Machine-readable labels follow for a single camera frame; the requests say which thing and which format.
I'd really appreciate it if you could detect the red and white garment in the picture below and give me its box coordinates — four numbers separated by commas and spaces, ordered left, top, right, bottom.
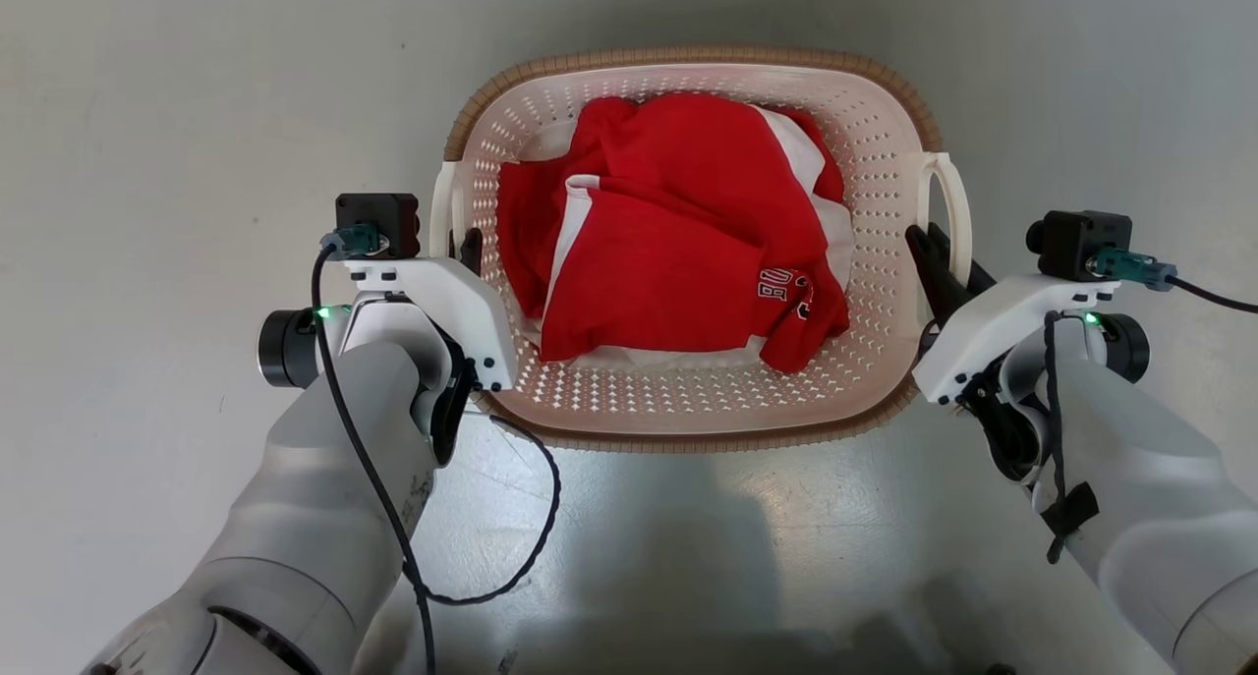
496, 91, 854, 374

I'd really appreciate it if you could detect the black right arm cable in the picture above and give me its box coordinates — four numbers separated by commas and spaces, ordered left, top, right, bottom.
1040, 310, 1102, 566

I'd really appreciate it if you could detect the black left camera cable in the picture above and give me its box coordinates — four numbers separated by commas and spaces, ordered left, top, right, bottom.
311, 225, 438, 675

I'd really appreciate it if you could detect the cream perforated laundry basket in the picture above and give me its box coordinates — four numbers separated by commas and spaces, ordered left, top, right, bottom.
430, 46, 974, 454

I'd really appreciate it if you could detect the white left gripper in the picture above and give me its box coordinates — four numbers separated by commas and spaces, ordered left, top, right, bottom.
342, 226, 520, 394

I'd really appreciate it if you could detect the black right camera cable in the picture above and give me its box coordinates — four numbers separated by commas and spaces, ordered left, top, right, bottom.
1085, 247, 1258, 315

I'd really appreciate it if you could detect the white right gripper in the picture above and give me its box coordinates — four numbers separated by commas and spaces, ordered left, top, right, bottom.
904, 221, 1122, 407

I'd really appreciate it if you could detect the black braided left gripper cable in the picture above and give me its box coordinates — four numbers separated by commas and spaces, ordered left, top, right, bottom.
421, 415, 563, 607

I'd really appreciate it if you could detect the black camera cable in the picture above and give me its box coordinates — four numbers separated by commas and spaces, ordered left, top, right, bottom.
311, 225, 438, 675
1085, 247, 1258, 315

